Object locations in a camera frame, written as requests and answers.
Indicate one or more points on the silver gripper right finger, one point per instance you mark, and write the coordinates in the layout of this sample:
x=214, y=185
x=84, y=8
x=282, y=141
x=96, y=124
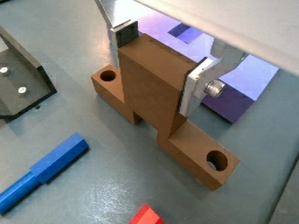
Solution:
x=202, y=80

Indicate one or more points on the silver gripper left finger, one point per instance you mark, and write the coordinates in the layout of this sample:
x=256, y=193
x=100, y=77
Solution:
x=122, y=25

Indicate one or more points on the brown T-shaped block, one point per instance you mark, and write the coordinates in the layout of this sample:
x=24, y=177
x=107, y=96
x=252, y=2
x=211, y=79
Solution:
x=143, y=88

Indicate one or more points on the purple slotted base board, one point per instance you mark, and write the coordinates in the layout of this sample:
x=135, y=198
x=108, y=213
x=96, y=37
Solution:
x=246, y=81

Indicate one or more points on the blue peg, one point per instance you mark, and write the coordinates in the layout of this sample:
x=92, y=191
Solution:
x=44, y=170

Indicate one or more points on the red peg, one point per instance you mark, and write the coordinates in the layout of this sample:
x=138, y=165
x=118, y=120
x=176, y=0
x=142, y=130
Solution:
x=146, y=216

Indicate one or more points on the dark grey bracket block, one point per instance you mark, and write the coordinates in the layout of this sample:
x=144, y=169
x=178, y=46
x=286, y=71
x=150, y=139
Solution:
x=25, y=85

